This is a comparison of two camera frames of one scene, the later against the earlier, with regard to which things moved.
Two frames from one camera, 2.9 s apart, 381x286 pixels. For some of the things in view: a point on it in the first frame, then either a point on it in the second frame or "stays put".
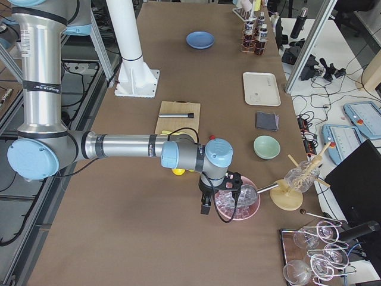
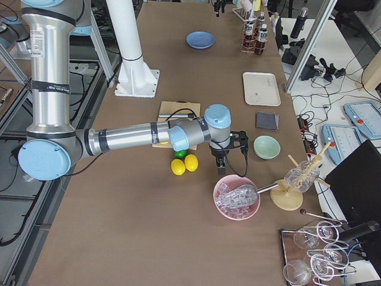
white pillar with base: (136, 79) stays put
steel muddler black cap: (182, 115) stays put
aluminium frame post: (309, 45) stays put
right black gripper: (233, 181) to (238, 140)
